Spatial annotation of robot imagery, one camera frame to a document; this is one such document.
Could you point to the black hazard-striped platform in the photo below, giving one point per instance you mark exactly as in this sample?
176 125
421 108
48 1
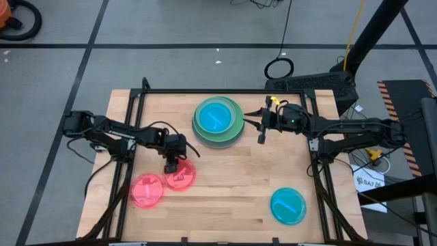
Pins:
409 102

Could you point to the small pale green plate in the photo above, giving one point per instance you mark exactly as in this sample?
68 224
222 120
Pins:
215 99

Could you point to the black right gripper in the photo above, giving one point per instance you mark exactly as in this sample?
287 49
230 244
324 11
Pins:
290 119

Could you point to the black aluminium table frame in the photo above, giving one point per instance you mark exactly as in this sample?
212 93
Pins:
205 91

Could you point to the white printed paper sheet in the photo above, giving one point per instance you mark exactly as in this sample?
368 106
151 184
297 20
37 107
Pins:
367 181

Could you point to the yellow tag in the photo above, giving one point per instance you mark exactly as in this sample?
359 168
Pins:
275 100

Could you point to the grey upright post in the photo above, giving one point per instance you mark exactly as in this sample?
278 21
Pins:
430 153

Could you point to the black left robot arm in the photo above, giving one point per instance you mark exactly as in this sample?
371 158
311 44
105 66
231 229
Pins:
112 131

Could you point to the orange vacuum cleaner body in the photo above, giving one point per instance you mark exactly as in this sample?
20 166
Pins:
4 13

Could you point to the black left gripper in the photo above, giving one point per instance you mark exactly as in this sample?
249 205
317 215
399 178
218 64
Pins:
174 147

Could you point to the black stand pole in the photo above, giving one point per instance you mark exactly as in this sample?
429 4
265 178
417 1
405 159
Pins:
375 27

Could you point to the black metal beam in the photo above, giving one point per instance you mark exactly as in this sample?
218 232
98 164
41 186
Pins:
392 191

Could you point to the red translucent plastic plate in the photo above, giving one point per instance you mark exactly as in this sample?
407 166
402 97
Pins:
147 191
187 181

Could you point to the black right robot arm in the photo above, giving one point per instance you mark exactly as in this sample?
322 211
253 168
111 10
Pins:
358 128

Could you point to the large green plastic plate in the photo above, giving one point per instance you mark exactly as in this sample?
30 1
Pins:
235 135

